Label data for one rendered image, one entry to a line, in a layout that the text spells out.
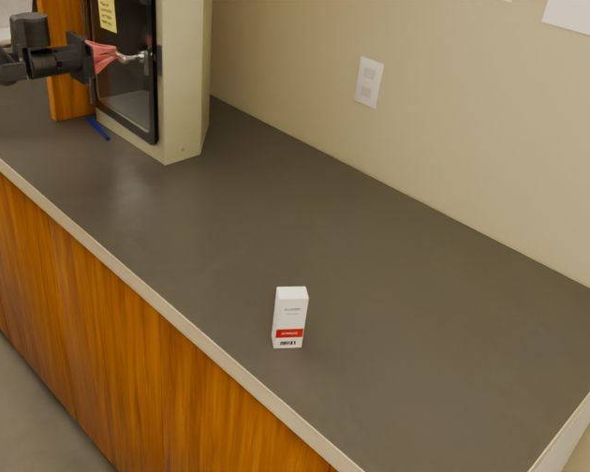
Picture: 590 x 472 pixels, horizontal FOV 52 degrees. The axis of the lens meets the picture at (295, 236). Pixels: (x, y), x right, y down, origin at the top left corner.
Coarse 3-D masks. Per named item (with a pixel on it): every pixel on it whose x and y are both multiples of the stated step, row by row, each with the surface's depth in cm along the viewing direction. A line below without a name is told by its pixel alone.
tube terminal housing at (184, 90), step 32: (160, 0) 128; (192, 0) 133; (160, 32) 131; (192, 32) 136; (192, 64) 141; (160, 96) 140; (192, 96) 145; (160, 128) 145; (192, 128) 150; (160, 160) 150
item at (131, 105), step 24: (96, 0) 143; (120, 0) 135; (144, 0) 128; (96, 24) 146; (120, 24) 138; (144, 24) 131; (120, 48) 142; (144, 48) 134; (120, 72) 146; (144, 72) 137; (96, 96) 159; (120, 96) 150; (144, 96) 141; (120, 120) 153; (144, 120) 144
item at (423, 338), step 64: (0, 128) 156; (64, 128) 160; (256, 128) 173; (64, 192) 134; (128, 192) 137; (192, 192) 140; (256, 192) 143; (320, 192) 146; (384, 192) 149; (128, 256) 117; (192, 256) 119; (256, 256) 121; (320, 256) 124; (384, 256) 126; (448, 256) 129; (512, 256) 131; (192, 320) 104; (256, 320) 105; (320, 320) 107; (384, 320) 109; (448, 320) 111; (512, 320) 113; (576, 320) 115; (256, 384) 94; (320, 384) 95; (384, 384) 96; (448, 384) 98; (512, 384) 99; (576, 384) 101; (320, 448) 88; (384, 448) 86; (448, 448) 87; (512, 448) 88
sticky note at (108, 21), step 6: (102, 0) 141; (108, 0) 139; (102, 6) 142; (108, 6) 140; (102, 12) 143; (108, 12) 141; (114, 12) 138; (102, 18) 143; (108, 18) 141; (114, 18) 139; (102, 24) 144; (108, 24) 142; (114, 24) 140; (114, 30) 141
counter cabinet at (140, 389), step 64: (0, 192) 160; (0, 256) 181; (64, 256) 143; (0, 320) 207; (64, 320) 159; (128, 320) 129; (64, 384) 179; (128, 384) 142; (192, 384) 117; (128, 448) 157; (192, 448) 128; (256, 448) 108
